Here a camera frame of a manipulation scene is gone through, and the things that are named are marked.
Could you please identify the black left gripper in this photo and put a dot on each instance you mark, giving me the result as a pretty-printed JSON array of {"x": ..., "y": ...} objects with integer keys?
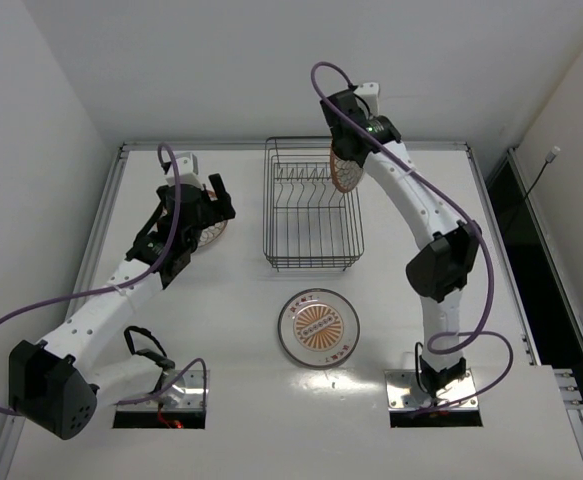
[{"x": 218, "y": 209}]

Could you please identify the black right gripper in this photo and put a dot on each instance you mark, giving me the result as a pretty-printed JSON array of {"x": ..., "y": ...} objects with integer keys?
[{"x": 344, "y": 150}]

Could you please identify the brown floral pattern plate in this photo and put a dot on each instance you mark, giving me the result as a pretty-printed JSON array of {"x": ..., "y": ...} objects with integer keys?
[{"x": 345, "y": 174}]

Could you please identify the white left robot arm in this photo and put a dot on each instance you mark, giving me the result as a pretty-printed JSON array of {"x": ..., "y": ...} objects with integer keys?
[{"x": 52, "y": 382}]

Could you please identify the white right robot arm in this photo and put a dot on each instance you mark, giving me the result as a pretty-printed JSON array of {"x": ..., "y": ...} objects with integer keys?
[{"x": 447, "y": 245}]

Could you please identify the brown lattice pattern plate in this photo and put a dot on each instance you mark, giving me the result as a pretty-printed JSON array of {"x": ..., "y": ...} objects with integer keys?
[{"x": 212, "y": 233}]

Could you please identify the sunburst pattern plate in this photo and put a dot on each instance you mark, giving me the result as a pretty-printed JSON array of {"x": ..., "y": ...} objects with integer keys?
[{"x": 318, "y": 329}]

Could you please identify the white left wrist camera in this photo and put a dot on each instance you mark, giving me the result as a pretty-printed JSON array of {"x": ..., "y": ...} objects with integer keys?
[{"x": 187, "y": 163}]

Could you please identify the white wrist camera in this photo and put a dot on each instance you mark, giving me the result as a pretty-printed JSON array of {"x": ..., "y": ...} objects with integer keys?
[
  {"x": 369, "y": 92},
  {"x": 187, "y": 163}
]

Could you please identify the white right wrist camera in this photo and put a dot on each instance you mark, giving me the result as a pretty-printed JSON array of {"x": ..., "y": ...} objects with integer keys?
[{"x": 369, "y": 92}]

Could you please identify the aluminium table frame rail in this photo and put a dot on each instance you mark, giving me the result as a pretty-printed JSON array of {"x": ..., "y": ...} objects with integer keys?
[{"x": 196, "y": 145}]

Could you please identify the black wire dish rack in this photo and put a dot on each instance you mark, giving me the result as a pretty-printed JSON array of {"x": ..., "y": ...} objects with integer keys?
[{"x": 307, "y": 222}]

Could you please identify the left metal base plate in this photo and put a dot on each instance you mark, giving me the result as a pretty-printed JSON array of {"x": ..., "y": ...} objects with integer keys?
[{"x": 186, "y": 396}]

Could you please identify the metal base plate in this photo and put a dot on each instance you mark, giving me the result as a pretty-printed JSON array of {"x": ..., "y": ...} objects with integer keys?
[
  {"x": 405, "y": 395},
  {"x": 186, "y": 396}
]

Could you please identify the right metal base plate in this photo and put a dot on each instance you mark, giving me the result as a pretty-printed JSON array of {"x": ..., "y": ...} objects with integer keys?
[{"x": 405, "y": 395}]

